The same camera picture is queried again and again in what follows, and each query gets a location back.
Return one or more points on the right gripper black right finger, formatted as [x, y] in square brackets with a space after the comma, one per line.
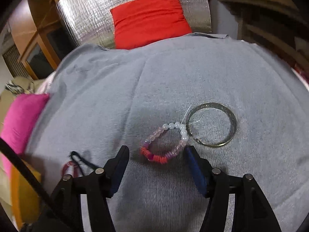
[252, 211]

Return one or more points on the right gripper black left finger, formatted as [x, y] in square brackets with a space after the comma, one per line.
[99, 185]

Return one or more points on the grey blanket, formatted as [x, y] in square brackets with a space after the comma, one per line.
[101, 99]

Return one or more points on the pink pillow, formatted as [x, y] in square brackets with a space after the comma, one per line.
[21, 118]

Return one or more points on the striped cloth on sofa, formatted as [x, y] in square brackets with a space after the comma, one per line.
[16, 89]

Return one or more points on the wooden cabinet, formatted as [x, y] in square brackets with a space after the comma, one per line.
[40, 36]

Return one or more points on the wooden shelf unit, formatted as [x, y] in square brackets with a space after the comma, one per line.
[278, 25]

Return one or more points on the red cushion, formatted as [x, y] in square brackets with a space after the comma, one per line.
[141, 22]

